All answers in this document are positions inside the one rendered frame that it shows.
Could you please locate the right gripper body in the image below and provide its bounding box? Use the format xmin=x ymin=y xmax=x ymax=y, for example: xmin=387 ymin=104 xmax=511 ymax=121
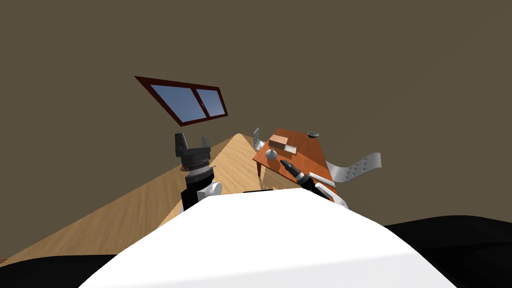
xmin=279 ymin=158 xmax=303 ymax=179

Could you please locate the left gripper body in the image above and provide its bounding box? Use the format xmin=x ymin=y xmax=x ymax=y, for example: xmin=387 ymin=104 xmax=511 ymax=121
xmin=174 ymin=146 xmax=212 ymax=167

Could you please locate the brown wooden table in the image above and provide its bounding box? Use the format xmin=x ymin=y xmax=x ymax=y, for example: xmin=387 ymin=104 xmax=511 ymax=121
xmin=252 ymin=128 xmax=339 ymax=198

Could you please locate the brown box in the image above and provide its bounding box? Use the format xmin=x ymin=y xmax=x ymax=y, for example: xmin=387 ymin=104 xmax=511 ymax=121
xmin=268 ymin=134 xmax=290 ymax=151

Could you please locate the white flat bar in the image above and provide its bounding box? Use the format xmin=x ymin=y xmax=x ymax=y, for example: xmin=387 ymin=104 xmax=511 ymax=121
xmin=308 ymin=171 xmax=337 ymax=188

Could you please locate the red-framed window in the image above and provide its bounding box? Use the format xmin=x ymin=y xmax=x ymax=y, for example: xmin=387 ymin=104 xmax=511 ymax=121
xmin=133 ymin=75 xmax=230 ymax=128

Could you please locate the grey chair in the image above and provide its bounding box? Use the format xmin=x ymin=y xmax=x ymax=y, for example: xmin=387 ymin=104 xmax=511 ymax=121
xmin=325 ymin=151 xmax=383 ymax=184
xmin=252 ymin=126 xmax=266 ymax=153

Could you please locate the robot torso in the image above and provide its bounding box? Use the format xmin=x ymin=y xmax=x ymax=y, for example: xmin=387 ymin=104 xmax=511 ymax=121
xmin=77 ymin=187 xmax=459 ymax=288

